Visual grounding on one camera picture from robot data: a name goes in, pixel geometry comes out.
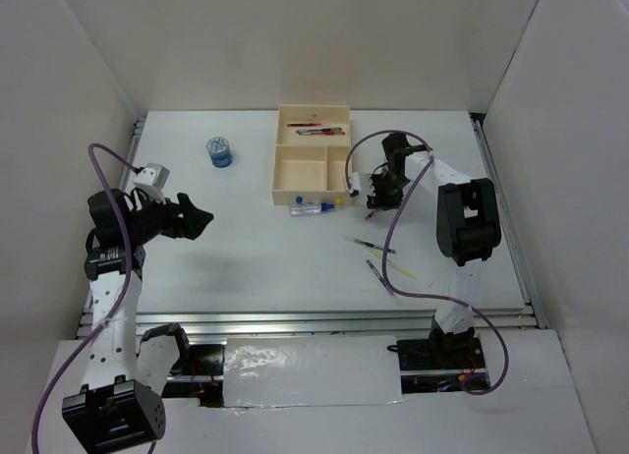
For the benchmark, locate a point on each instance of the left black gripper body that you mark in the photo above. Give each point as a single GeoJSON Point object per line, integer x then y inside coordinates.
{"type": "Point", "coordinates": [150, 221]}

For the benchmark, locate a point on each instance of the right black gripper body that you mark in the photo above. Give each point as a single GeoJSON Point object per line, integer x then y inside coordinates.
{"type": "Point", "coordinates": [388, 191]}

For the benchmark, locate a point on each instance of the magenta gel pen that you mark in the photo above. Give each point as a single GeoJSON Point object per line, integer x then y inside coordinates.
{"type": "Point", "coordinates": [371, 214]}

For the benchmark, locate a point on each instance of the green gel pen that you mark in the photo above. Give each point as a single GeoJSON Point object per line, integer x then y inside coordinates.
{"type": "Point", "coordinates": [369, 245]}

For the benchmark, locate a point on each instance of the red capped pen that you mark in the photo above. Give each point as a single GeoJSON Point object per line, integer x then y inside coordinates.
{"type": "Point", "coordinates": [321, 133]}

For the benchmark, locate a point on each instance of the purple gel pen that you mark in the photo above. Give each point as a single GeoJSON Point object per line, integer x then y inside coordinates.
{"type": "Point", "coordinates": [393, 296]}

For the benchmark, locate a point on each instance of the yellow gel pen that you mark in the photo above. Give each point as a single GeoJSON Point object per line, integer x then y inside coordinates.
{"type": "Point", "coordinates": [392, 263]}

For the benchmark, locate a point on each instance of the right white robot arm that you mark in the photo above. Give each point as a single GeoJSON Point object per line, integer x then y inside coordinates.
{"type": "Point", "coordinates": [467, 230]}

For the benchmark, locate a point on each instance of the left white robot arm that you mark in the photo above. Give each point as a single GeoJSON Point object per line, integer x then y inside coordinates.
{"type": "Point", "coordinates": [119, 404]}

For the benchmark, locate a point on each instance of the cream wooden organizer box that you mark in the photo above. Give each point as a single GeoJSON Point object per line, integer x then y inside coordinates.
{"type": "Point", "coordinates": [313, 167]}

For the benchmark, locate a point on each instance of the clear pushpin case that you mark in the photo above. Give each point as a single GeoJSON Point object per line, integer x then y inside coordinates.
{"type": "Point", "coordinates": [302, 208]}

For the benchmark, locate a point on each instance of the white foil front panel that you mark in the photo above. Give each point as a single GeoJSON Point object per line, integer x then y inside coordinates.
{"type": "Point", "coordinates": [310, 372]}

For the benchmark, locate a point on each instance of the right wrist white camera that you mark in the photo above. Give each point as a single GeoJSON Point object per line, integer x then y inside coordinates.
{"type": "Point", "coordinates": [358, 184]}

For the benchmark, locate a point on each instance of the wrist white camera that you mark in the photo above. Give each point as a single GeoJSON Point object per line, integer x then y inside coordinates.
{"type": "Point", "coordinates": [151, 180]}
{"type": "Point", "coordinates": [358, 184]}

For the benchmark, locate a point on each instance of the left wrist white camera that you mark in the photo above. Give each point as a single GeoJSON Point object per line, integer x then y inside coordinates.
{"type": "Point", "coordinates": [151, 180]}

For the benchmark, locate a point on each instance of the aluminium front rail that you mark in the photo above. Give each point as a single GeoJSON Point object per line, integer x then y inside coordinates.
{"type": "Point", "coordinates": [289, 323]}

